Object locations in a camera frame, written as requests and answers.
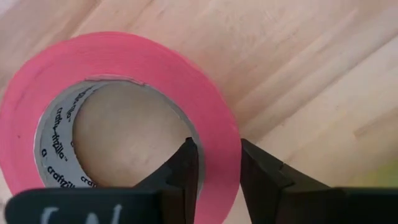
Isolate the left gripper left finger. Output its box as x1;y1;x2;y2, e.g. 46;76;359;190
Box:
4;137;200;224

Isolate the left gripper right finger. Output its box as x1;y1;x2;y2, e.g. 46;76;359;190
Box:
240;138;398;224

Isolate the pink tape roll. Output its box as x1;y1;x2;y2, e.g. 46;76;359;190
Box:
0;30;243;224

